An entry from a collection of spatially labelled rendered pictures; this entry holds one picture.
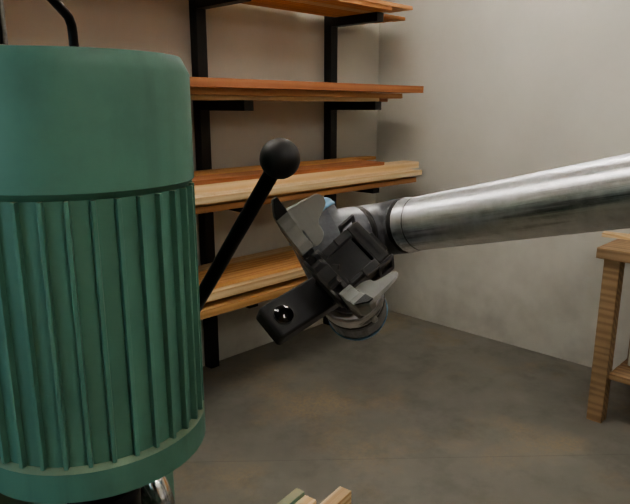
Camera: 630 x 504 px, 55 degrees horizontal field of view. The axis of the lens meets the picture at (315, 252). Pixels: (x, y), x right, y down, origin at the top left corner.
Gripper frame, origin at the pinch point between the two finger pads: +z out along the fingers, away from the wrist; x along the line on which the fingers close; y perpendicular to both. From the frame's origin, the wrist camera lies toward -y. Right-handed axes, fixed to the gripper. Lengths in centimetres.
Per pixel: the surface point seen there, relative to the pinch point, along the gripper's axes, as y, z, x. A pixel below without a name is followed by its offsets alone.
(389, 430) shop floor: -6, -241, 8
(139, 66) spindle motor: -2.8, 26.0, -8.3
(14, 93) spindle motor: -9.6, 28.9, -9.9
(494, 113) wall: 167, -280, -87
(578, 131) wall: 180, -260, -41
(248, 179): 22, -206, -121
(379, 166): 93, -278, -110
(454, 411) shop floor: 24, -261, 21
